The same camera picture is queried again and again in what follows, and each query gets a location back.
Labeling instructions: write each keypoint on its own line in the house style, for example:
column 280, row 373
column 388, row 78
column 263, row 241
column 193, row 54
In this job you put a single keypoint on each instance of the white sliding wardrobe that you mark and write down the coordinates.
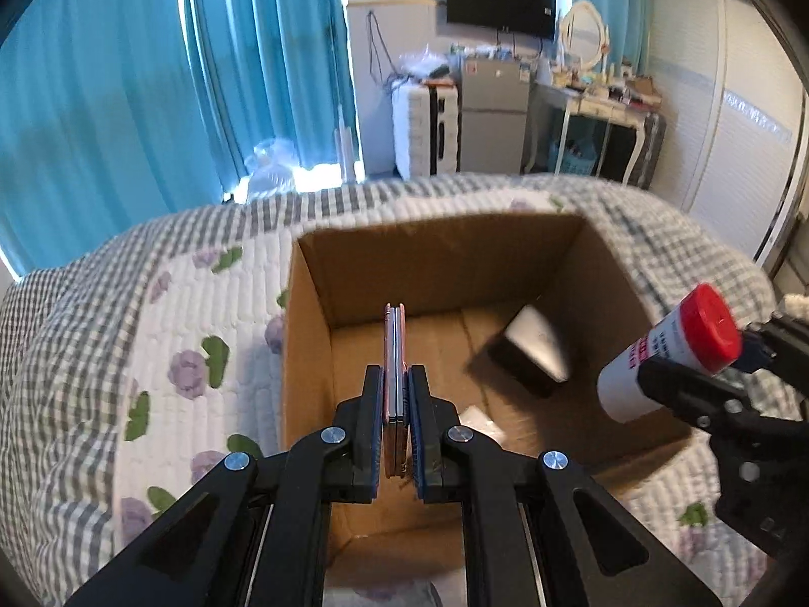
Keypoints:
column 736, row 116

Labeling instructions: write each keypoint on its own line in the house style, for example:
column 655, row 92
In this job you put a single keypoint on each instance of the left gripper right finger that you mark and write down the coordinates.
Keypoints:
column 538, row 531

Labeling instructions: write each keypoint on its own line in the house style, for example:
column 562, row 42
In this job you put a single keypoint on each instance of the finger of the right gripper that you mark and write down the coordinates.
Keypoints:
column 780, row 346
column 701, row 401

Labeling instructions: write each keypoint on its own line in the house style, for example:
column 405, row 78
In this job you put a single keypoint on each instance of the blue curtain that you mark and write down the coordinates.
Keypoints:
column 115, row 112

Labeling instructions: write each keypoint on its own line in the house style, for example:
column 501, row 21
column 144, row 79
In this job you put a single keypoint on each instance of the white bottle red cap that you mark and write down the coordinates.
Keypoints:
column 699, row 333

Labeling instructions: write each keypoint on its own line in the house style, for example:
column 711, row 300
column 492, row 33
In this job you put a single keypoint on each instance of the pink card case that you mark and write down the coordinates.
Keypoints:
column 396, row 415

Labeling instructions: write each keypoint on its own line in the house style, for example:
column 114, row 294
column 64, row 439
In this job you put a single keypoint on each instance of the clear plastic bag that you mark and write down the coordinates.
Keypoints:
column 271, row 168

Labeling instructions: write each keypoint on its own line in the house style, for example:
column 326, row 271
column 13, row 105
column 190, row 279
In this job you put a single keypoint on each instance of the black square box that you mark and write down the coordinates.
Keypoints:
column 532, row 351

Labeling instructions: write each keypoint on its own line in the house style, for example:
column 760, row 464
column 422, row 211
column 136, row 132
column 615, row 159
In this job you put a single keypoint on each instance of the white oval vanity mirror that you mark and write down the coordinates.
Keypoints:
column 584, row 36

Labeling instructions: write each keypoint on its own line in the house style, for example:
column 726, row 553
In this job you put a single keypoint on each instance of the blue laundry basket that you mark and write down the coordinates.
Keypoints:
column 578, row 158

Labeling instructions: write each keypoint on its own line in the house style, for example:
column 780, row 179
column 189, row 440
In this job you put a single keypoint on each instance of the cardboard box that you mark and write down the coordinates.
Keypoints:
column 460, row 281

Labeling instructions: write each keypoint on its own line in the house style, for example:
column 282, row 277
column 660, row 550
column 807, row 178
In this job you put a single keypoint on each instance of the black wall television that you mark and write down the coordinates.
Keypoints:
column 534, row 18

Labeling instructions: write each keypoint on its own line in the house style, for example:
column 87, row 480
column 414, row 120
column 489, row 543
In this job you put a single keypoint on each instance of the white suitcase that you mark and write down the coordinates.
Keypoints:
column 425, row 120

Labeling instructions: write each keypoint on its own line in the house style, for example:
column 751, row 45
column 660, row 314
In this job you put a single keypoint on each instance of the white dressing table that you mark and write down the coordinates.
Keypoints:
column 562, row 114

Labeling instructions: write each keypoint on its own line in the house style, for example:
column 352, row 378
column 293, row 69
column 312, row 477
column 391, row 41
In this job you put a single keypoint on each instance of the grey mini fridge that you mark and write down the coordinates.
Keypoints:
column 494, row 97

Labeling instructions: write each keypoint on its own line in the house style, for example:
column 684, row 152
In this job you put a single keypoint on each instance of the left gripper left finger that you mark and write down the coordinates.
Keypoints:
column 253, row 531

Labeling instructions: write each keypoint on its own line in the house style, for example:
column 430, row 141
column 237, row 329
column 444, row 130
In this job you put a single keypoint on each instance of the white power adapter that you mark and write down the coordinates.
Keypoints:
column 475, row 418

